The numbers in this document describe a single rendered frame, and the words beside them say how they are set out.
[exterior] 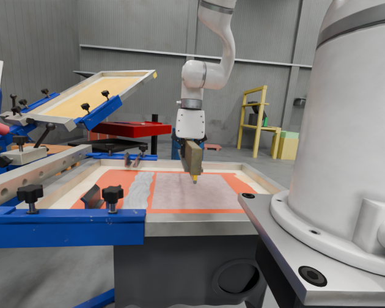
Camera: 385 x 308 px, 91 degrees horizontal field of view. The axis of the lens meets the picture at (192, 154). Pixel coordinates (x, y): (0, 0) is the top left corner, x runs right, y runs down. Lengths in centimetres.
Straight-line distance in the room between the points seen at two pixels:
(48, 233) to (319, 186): 48
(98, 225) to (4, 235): 18
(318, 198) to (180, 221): 33
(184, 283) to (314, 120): 60
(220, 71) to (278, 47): 843
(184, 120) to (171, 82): 730
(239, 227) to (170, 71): 768
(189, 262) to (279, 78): 850
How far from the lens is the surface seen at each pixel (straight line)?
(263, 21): 906
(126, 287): 69
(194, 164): 51
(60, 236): 50
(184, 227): 47
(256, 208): 22
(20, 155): 77
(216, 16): 55
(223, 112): 801
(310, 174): 19
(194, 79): 58
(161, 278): 66
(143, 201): 62
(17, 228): 53
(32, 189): 50
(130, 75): 181
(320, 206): 19
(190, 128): 66
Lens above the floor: 123
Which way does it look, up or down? 12 degrees down
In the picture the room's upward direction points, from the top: 4 degrees clockwise
